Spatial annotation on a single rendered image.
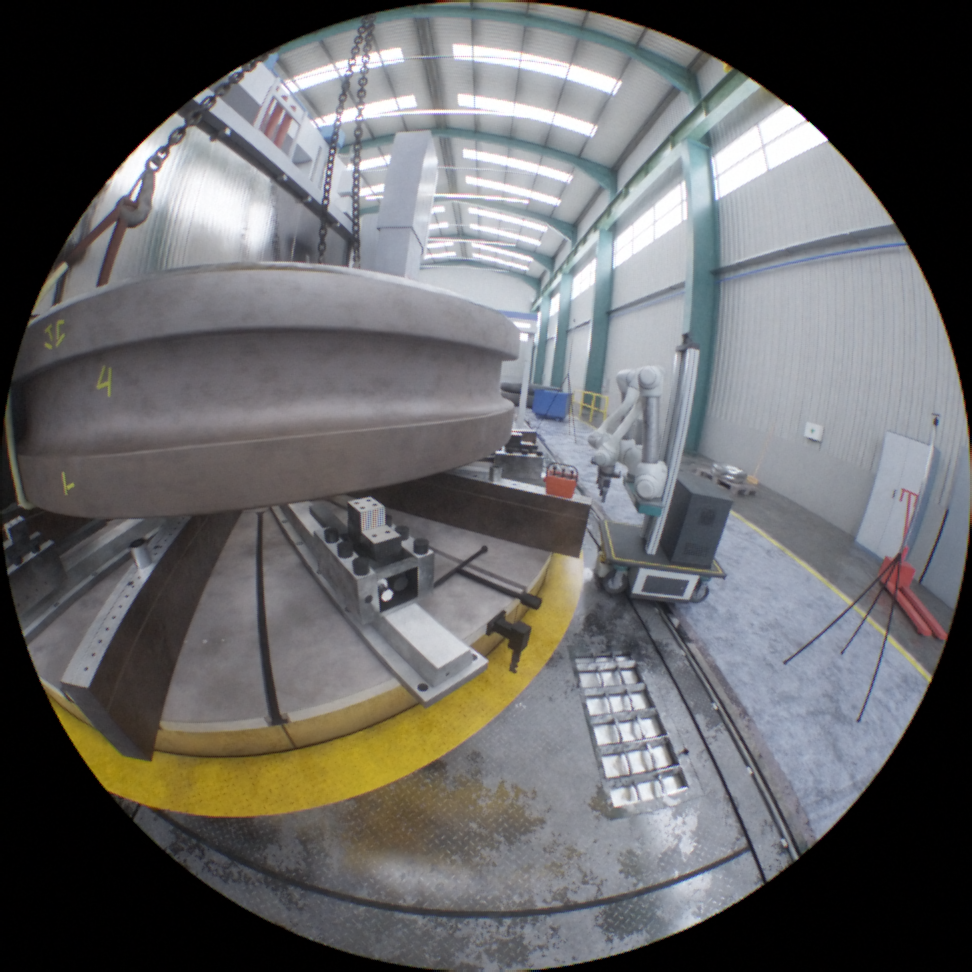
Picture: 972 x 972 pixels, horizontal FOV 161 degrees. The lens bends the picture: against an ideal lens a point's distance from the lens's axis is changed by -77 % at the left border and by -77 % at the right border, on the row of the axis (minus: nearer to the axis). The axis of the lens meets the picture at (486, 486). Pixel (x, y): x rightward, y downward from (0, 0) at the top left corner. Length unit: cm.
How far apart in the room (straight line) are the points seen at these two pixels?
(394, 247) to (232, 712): 630
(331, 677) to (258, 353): 125
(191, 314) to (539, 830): 215
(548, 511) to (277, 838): 217
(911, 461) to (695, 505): 489
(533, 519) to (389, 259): 522
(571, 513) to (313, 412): 154
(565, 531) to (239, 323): 201
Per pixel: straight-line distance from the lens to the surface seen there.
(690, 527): 243
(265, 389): 146
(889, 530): 665
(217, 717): 141
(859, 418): 775
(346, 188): 775
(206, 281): 139
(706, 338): 1141
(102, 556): 257
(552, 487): 211
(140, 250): 368
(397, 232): 654
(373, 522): 138
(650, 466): 199
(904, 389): 744
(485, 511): 229
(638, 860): 154
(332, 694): 135
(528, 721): 166
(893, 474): 668
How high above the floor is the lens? 138
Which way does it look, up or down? 19 degrees down
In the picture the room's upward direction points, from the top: 6 degrees clockwise
